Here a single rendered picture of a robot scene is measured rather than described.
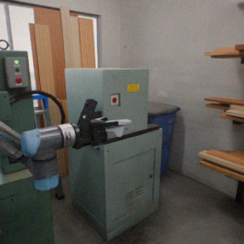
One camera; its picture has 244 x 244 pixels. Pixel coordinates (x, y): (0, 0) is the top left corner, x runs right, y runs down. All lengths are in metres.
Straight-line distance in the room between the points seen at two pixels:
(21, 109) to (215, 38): 2.02
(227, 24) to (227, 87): 0.63
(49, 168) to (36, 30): 2.32
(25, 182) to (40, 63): 1.72
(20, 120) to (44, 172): 0.75
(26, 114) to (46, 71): 1.48
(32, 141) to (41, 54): 2.24
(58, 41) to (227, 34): 1.95
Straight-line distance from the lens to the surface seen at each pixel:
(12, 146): 0.76
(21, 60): 1.30
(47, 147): 0.65
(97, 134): 0.72
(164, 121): 2.52
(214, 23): 2.61
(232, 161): 2.11
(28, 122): 1.40
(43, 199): 1.50
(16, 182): 1.39
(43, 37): 2.86
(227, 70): 2.49
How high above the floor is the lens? 1.44
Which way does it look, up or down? 15 degrees down
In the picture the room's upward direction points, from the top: straight up
